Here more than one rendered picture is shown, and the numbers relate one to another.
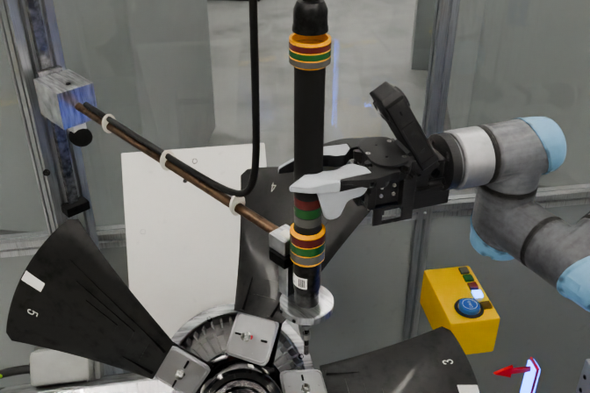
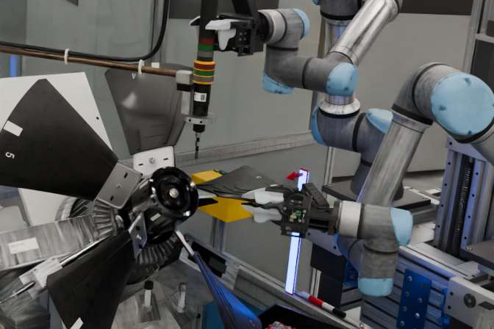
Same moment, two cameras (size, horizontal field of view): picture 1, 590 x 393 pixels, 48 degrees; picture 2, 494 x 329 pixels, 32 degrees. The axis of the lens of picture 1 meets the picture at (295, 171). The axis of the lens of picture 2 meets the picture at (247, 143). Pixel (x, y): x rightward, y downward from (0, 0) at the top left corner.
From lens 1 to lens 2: 1.24 m
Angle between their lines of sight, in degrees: 36
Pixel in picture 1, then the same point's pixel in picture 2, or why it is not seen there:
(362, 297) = not seen: hidden behind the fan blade
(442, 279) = (207, 175)
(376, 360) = (220, 181)
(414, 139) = (252, 6)
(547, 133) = (300, 13)
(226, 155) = (60, 81)
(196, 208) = not seen: hidden behind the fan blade
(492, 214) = (280, 62)
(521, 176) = (293, 36)
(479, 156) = (278, 20)
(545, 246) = (315, 67)
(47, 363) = not seen: outside the picture
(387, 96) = not seen: outside the picture
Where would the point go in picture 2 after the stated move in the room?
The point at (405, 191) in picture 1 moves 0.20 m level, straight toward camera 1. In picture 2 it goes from (251, 36) to (292, 55)
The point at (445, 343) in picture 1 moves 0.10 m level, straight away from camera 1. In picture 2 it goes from (251, 171) to (240, 158)
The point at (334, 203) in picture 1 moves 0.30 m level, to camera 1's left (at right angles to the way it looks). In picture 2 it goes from (224, 39) to (87, 40)
